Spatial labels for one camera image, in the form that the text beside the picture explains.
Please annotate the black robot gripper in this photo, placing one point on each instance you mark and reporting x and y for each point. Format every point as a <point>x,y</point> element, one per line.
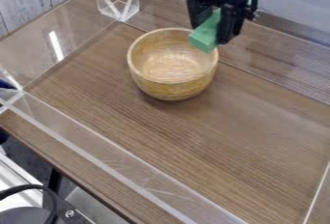
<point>234,12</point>

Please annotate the green rectangular block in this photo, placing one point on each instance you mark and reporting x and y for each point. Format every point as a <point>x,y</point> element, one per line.
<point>205,29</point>

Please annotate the brown wooden bowl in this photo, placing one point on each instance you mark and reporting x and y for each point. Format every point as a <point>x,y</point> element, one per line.
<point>170,70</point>

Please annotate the clear acrylic front barrier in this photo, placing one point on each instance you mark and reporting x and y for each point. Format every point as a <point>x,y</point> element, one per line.
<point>142,192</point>

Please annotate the black table leg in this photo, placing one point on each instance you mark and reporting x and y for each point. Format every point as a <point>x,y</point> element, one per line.
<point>55,181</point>

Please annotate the clear acrylic corner bracket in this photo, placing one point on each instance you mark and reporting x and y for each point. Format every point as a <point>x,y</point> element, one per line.
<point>119,10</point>

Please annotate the grey metal base plate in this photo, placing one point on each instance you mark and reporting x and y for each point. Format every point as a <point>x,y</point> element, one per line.
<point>66,213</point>

